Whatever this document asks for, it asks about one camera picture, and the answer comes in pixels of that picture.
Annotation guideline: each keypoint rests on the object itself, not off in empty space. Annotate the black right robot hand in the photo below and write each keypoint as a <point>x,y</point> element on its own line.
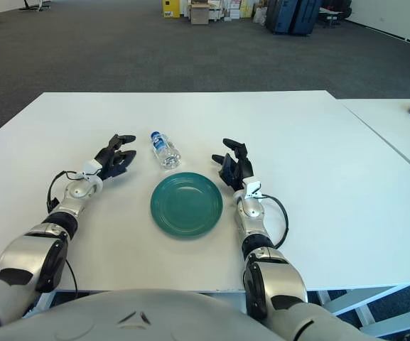
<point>242,170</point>

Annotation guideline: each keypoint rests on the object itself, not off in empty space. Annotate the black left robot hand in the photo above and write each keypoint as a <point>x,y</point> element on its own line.
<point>114,158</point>

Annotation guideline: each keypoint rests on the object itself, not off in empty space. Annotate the clear bottle with blue cap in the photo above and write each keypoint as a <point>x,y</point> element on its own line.
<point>165,152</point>

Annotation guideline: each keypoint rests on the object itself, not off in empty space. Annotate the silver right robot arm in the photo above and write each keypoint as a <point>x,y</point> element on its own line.
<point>279,280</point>

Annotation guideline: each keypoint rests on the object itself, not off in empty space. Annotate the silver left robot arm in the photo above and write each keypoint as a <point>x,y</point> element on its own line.
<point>27,255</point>

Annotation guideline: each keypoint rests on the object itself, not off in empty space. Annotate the green round plate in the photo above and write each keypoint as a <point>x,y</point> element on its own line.
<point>187,206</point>

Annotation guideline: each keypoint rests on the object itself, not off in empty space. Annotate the white plastic bag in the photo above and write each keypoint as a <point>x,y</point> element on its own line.
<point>260,16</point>

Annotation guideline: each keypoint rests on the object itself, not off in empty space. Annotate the blue suitcase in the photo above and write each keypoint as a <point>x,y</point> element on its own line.
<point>279,16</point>

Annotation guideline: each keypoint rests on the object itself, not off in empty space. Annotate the yellow box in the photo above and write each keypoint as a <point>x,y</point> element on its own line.
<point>171,8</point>

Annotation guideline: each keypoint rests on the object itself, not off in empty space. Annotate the brown cardboard box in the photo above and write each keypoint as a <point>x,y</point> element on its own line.
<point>200,15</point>

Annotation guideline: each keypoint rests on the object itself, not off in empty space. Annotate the stack of white boxes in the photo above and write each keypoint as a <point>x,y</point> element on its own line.
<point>231,9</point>

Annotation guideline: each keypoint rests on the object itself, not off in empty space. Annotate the grey robot torso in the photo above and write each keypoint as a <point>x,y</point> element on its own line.
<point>137,319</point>

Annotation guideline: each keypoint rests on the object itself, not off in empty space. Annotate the dark navy suitcase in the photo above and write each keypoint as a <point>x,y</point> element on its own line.
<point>306,16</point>

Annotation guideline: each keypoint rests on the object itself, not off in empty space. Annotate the chair base with casters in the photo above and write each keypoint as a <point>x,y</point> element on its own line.
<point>36,5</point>

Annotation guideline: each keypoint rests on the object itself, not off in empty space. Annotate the black chair at desk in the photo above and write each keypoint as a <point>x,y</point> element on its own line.
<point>332,14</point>

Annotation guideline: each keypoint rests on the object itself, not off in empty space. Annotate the white table frame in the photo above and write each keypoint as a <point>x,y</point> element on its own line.
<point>364,302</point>

